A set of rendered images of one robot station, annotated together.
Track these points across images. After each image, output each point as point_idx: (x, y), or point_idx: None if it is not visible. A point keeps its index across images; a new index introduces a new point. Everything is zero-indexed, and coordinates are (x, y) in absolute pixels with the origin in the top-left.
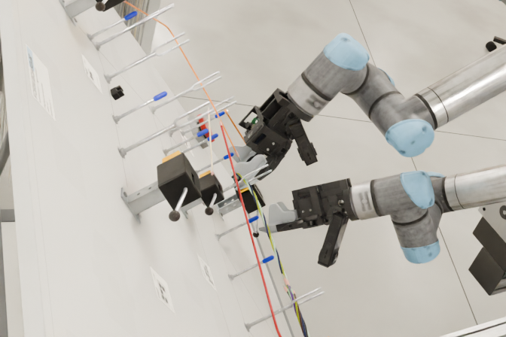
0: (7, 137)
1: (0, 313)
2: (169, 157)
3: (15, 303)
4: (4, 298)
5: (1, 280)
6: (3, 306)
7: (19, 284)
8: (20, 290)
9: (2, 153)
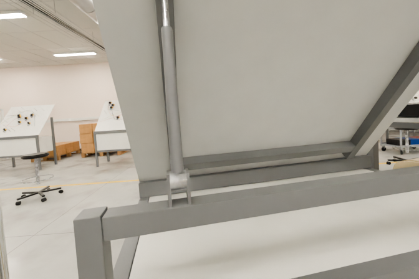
0: (176, 103)
1: (325, 180)
2: None
3: (241, 274)
4: (308, 180)
5: (291, 184)
6: (317, 180)
7: (217, 275)
8: (224, 273)
9: (179, 126)
